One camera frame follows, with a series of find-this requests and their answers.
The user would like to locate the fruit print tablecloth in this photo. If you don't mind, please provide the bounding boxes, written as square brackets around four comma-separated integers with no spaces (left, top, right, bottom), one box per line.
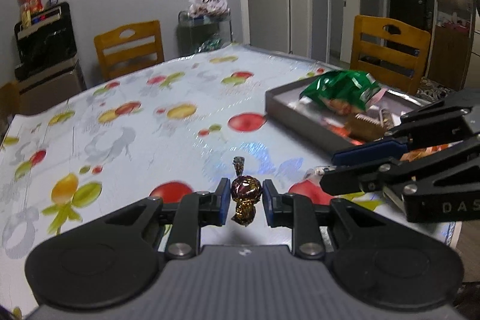
[0,44,462,268]

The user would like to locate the patterned floor mat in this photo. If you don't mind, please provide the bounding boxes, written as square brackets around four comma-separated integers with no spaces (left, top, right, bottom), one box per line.
[416,76,456,99]

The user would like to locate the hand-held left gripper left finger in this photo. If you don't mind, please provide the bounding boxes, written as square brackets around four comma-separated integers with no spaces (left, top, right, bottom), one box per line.
[101,178,231,260]

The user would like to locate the brown wooden cabinet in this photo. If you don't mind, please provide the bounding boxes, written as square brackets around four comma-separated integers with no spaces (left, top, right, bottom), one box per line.
[429,0,480,92]

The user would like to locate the metal wire rack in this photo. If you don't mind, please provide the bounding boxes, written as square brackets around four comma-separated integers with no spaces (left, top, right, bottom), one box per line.
[177,10,233,56]

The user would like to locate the brown foil candy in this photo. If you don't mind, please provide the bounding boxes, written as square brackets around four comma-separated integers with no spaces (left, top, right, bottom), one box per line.
[229,156,263,228]

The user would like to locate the white refrigerator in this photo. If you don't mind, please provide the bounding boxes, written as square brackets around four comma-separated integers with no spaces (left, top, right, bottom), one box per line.
[473,0,480,56]

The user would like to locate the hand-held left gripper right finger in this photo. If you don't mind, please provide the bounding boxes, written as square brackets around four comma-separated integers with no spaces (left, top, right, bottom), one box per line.
[262,178,391,261]

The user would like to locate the green foil candy pile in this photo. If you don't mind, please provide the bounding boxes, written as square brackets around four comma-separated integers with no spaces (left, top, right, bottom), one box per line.
[197,37,224,52]

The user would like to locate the clear nut packet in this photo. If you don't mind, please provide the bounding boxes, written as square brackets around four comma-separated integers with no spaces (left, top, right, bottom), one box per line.
[298,97,361,118]

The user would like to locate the tan bread packet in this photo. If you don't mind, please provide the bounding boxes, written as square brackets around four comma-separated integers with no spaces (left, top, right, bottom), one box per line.
[345,112,391,141]

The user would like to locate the green snack packet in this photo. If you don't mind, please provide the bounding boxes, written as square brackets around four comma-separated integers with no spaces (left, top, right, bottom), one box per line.
[299,70,381,114]

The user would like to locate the plastic bag of sweets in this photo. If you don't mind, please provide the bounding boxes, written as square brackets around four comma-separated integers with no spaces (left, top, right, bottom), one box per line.
[187,0,230,19]

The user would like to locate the grey cardboard box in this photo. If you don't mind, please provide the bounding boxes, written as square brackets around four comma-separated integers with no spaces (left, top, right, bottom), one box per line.
[264,74,451,159]

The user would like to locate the yellow wooden chair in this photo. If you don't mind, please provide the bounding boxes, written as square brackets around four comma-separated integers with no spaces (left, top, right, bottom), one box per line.
[350,14,432,96]
[94,20,165,81]

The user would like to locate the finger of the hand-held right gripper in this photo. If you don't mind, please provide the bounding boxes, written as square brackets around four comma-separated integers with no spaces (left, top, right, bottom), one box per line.
[332,106,472,166]
[319,136,480,195]

